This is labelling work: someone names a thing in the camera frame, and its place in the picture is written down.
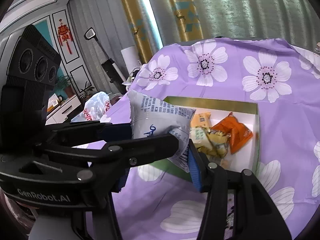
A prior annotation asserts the purple floral bedsheet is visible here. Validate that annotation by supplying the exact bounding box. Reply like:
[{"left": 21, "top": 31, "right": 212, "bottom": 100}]
[{"left": 72, "top": 37, "right": 320, "bottom": 240}]

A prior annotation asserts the red knot wall ornament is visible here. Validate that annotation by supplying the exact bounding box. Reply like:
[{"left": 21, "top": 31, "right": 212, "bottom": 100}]
[{"left": 57, "top": 18, "right": 73, "bottom": 55}]

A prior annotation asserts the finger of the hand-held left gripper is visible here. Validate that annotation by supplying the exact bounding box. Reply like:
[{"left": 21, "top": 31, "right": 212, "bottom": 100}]
[
  {"left": 45, "top": 121, "right": 133, "bottom": 146},
  {"left": 45, "top": 133, "right": 180, "bottom": 193}
]

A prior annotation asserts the upright vacuum cleaner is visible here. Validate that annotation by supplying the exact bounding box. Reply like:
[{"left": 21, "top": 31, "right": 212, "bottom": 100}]
[{"left": 84, "top": 27, "right": 127, "bottom": 94}]

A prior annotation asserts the grey-green curtain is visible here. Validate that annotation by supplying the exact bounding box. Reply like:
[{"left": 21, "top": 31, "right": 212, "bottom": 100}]
[{"left": 142, "top": 0, "right": 320, "bottom": 53}]

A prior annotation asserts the beige and orange snack packet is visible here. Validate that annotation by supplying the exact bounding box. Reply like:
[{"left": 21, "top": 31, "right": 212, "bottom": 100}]
[{"left": 191, "top": 112, "right": 212, "bottom": 128}]

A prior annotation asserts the white plastic bag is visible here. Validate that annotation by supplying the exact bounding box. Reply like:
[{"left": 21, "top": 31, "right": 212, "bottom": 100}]
[{"left": 71, "top": 91, "right": 110, "bottom": 123}]

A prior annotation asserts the white snack packet blue print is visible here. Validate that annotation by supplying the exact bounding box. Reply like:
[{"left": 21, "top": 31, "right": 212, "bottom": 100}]
[{"left": 128, "top": 89, "right": 197, "bottom": 173}]

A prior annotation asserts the green cardboard box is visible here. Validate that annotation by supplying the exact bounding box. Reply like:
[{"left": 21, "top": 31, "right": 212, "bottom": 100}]
[{"left": 150, "top": 96, "right": 261, "bottom": 180}]

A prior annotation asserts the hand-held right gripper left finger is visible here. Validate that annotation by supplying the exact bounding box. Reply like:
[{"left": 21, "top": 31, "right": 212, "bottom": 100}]
[{"left": 71, "top": 169, "right": 130, "bottom": 240}]

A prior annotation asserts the white cylindrical appliance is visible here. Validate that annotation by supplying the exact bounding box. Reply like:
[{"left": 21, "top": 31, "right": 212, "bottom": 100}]
[{"left": 120, "top": 45, "right": 141, "bottom": 74}]

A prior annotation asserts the potted plant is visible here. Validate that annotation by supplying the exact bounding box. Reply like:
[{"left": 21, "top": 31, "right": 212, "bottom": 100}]
[
  {"left": 56, "top": 75, "right": 74, "bottom": 98},
  {"left": 79, "top": 81, "right": 97, "bottom": 100}
]

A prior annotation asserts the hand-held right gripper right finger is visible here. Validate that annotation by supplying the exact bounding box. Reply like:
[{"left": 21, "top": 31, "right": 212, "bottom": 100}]
[{"left": 188, "top": 139, "right": 292, "bottom": 240}]

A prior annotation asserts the grey sheer curtain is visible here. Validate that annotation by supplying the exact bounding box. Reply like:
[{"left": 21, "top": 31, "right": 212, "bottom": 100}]
[{"left": 67, "top": 0, "right": 140, "bottom": 98}]

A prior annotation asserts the white television cabinet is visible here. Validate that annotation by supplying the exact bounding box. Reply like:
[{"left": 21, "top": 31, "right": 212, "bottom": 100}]
[{"left": 46, "top": 96, "right": 84, "bottom": 125}]

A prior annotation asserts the gold patterned curtain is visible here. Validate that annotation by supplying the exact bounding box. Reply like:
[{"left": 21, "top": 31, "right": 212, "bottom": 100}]
[{"left": 116, "top": 0, "right": 204, "bottom": 65}]

